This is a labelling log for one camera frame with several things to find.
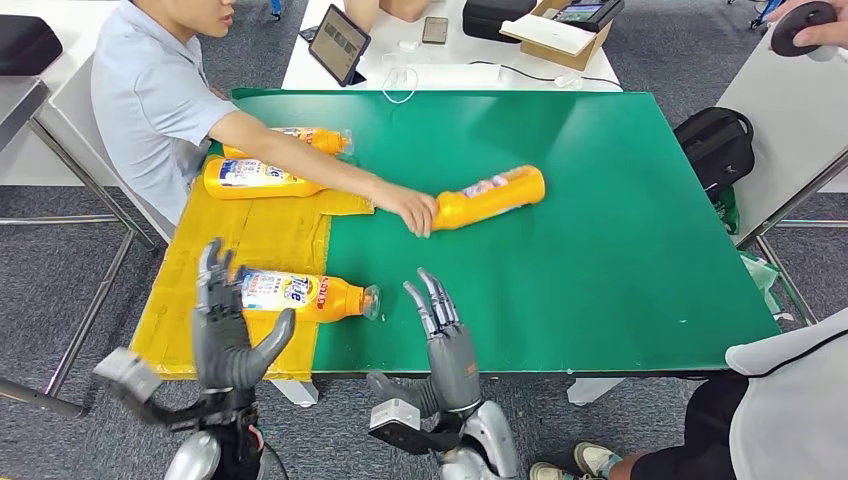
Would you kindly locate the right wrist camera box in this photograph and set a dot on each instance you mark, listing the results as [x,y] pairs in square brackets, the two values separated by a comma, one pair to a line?
[394,417]

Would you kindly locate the dark smartphone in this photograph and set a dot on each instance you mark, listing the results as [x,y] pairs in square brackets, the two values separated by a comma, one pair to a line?
[435,30]

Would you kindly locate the blue metal frame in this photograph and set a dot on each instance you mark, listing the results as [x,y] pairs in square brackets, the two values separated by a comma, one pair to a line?
[765,12]

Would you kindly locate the green table mat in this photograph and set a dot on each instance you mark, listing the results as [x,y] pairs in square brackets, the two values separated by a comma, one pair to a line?
[596,265]

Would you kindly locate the white table with metal legs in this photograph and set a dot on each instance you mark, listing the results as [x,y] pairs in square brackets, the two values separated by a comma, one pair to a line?
[66,132]

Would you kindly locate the black backpack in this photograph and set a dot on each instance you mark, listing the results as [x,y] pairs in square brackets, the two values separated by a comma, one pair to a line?
[715,151]

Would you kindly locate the white booklet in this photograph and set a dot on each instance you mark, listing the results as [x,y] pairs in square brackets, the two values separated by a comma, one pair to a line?
[547,33]

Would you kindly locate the grey table with metal legs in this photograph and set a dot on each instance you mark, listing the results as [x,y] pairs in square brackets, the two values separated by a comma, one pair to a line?
[782,146]

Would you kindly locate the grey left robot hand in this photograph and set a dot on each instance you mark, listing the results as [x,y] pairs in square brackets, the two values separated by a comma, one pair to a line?
[222,351]

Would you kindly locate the white table foot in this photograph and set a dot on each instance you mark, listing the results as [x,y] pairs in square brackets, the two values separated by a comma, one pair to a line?
[298,394]
[596,392]

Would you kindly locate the clear plastic bag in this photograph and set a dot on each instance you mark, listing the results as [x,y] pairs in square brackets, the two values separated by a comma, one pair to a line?
[760,273]

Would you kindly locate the green bag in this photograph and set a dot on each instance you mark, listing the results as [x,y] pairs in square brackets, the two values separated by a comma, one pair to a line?
[728,213]

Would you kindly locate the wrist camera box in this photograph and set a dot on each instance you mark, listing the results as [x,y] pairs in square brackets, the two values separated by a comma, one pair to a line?
[126,374]
[394,417]

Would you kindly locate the operator person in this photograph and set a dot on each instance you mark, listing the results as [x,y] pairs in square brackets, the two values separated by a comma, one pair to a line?
[795,411]

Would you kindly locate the orange detergent bottle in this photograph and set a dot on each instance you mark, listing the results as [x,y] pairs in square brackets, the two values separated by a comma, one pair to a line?
[324,140]
[305,298]
[258,180]
[490,197]

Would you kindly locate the seated person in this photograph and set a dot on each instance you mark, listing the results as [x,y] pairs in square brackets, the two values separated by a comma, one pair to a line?
[146,112]

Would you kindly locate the black zip case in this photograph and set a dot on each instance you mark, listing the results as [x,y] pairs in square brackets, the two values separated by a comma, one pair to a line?
[494,18]

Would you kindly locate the person at office table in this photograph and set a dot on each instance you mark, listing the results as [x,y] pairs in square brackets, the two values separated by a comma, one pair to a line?
[358,8]

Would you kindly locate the small dark wallet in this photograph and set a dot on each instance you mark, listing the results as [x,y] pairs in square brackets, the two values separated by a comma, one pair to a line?
[306,33]

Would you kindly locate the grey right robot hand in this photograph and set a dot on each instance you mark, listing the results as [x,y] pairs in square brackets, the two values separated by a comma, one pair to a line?
[454,371]

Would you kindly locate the black tablet on stand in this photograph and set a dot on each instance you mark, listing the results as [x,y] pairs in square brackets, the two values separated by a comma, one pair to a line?
[338,43]

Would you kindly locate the yellow taped cardboard sheet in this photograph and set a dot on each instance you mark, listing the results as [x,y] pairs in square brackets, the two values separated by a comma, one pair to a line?
[278,238]

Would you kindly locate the black handheld terminal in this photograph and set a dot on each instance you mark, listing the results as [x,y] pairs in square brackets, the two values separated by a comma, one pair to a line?
[587,13]

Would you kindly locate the brown cardboard box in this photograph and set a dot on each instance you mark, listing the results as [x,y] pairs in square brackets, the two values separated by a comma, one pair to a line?
[560,61]

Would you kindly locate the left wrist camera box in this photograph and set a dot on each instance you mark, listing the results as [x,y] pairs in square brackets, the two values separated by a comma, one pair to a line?
[126,374]

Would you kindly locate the small white case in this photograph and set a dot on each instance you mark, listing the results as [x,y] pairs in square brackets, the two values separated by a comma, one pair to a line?
[409,46]

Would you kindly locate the white office table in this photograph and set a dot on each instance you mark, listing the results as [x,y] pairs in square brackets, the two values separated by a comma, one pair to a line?
[457,53]

